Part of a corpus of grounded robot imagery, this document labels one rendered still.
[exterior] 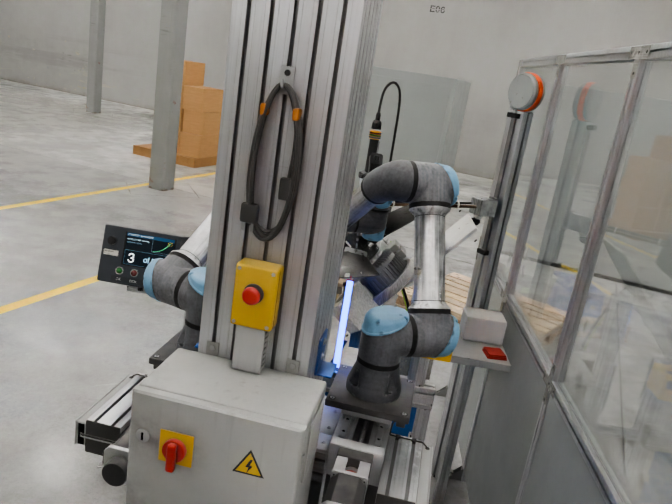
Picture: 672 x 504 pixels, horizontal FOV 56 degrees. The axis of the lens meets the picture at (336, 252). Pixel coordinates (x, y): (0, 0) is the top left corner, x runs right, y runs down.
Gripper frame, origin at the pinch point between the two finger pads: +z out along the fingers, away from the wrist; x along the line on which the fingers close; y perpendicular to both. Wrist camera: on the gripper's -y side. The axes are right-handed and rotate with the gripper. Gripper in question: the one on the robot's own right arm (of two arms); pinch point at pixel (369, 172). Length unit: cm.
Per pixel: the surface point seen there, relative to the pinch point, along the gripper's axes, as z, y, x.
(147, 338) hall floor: 151, 151, -100
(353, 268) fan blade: -20.0, 32.1, -3.2
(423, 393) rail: -44, 67, 24
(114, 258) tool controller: -30, 35, -84
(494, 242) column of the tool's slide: 24, 27, 64
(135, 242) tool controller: -29, 29, -78
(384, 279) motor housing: -4.4, 40.2, 12.3
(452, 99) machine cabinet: 675, -12, 215
